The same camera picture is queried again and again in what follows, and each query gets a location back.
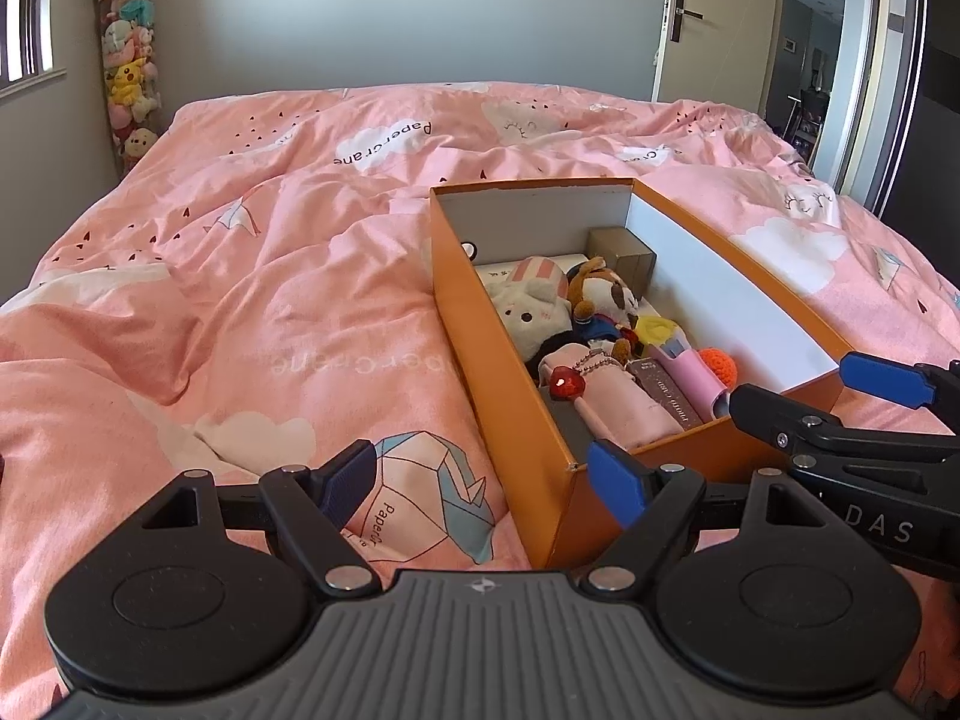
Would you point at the white sliding door frame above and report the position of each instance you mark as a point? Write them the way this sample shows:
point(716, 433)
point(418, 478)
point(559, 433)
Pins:
point(870, 90)

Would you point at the pink tube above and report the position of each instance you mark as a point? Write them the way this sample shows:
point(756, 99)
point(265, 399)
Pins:
point(694, 382)

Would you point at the dark wardrobe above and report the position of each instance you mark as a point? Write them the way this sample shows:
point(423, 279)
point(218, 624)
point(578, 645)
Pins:
point(941, 127)

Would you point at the white plush toy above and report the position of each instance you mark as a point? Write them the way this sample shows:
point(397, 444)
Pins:
point(525, 311)

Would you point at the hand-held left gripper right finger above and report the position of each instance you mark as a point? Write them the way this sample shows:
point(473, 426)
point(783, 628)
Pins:
point(615, 484)

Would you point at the orange crochet ball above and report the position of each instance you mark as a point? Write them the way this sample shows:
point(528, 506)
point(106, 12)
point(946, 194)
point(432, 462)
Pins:
point(720, 364)

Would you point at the orange cardboard box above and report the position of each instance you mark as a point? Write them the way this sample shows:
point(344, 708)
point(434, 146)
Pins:
point(495, 390)

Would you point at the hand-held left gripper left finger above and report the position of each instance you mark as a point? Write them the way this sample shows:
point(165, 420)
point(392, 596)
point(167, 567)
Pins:
point(349, 484)

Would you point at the printed card box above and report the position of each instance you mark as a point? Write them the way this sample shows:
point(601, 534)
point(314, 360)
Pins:
point(664, 394)

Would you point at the beige door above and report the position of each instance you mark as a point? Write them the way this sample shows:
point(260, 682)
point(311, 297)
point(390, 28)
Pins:
point(720, 52)

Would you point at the pink printed blanket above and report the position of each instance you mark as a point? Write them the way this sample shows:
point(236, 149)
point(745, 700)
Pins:
point(225, 277)

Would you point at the small brown box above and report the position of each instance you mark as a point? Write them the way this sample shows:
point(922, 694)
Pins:
point(619, 251)

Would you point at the white glasses case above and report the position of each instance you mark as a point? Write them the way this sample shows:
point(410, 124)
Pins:
point(495, 274)

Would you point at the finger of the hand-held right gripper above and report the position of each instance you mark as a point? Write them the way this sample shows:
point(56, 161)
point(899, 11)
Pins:
point(765, 412)
point(877, 379)

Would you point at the yellow packet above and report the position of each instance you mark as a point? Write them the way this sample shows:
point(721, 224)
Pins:
point(654, 330)

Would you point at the pink pouch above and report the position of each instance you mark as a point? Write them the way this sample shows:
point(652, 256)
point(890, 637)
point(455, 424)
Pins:
point(622, 412)

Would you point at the clear plush toy holder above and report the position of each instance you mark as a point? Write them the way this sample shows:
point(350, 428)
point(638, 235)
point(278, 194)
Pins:
point(127, 75)

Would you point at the window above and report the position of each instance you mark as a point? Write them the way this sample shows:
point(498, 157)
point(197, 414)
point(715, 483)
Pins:
point(30, 15)

